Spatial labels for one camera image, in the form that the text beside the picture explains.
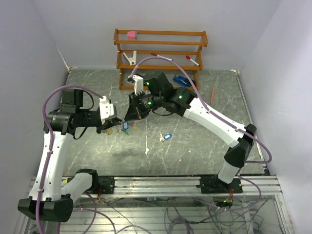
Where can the orange pencil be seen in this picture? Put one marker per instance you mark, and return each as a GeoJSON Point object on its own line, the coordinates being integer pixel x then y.
{"type": "Point", "coordinates": [212, 95]}

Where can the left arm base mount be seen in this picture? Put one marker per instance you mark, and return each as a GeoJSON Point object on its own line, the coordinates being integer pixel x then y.
{"type": "Point", "coordinates": [104, 185]}

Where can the blue stapler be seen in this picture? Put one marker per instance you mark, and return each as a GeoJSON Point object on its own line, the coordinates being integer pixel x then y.
{"type": "Point", "coordinates": [183, 81]}

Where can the white plastic clamp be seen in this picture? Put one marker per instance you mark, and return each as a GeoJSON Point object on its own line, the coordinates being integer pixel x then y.
{"type": "Point", "coordinates": [132, 59]}

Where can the metal disc keyring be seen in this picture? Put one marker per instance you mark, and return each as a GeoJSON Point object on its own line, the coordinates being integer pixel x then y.
{"type": "Point", "coordinates": [132, 127]}

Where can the red-capped marker pen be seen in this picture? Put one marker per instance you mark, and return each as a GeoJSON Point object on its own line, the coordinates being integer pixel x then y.
{"type": "Point", "coordinates": [162, 57]}

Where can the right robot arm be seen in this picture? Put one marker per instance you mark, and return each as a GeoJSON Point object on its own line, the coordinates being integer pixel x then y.
{"type": "Point", "coordinates": [154, 91]}

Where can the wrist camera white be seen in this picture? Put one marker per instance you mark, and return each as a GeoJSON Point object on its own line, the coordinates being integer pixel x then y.
{"type": "Point", "coordinates": [138, 83]}
{"type": "Point", "coordinates": [107, 109]}

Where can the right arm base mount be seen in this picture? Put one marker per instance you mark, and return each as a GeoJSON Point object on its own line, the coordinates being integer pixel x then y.
{"type": "Point", "coordinates": [210, 184]}

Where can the pink eraser block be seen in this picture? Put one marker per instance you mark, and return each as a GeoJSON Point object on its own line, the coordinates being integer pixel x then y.
{"type": "Point", "coordinates": [132, 35]}

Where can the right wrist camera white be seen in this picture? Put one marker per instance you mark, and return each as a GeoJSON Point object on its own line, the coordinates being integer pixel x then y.
{"type": "Point", "coordinates": [138, 83]}

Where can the aluminium frame rail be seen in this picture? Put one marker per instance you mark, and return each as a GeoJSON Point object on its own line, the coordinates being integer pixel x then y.
{"type": "Point", "coordinates": [186, 186]}

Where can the red-capped white marker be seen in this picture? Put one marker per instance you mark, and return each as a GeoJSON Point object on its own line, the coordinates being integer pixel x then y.
{"type": "Point", "coordinates": [193, 61]}

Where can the yellow tag key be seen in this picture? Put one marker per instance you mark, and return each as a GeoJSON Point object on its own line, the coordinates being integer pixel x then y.
{"type": "Point", "coordinates": [109, 131]}

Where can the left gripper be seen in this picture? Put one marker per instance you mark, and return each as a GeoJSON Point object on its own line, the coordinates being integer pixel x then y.
{"type": "Point", "coordinates": [108, 123]}

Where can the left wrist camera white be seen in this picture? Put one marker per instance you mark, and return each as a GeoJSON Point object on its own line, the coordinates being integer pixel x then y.
{"type": "Point", "coordinates": [107, 109]}

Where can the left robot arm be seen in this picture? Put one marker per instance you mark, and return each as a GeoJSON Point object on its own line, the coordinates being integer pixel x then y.
{"type": "Point", "coordinates": [48, 200]}

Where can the wooden three-tier rack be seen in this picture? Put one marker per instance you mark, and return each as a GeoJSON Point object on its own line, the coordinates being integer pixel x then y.
{"type": "Point", "coordinates": [171, 44]}

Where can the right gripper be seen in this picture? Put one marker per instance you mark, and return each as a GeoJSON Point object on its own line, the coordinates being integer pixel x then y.
{"type": "Point", "coordinates": [135, 112]}

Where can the blue tag key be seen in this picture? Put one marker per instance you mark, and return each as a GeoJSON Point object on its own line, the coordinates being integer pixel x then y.
{"type": "Point", "coordinates": [165, 137]}
{"type": "Point", "coordinates": [125, 125]}

